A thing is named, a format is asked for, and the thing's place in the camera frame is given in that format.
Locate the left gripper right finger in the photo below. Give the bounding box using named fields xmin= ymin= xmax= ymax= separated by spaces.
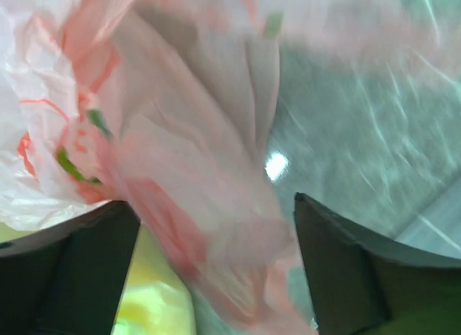
xmin=294 ymin=193 xmax=460 ymax=335

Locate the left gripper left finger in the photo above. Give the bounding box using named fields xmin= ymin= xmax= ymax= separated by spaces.
xmin=1 ymin=201 xmax=140 ymax=335

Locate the pink plastic bag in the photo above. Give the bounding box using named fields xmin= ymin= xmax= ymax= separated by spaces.
xmin=1 ymin=0 xmax=460 ymax=334

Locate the yellow-green tied plastic bag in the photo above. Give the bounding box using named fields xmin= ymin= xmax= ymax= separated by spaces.
xmin=1 ymin=225 xmax=195 ymax=334

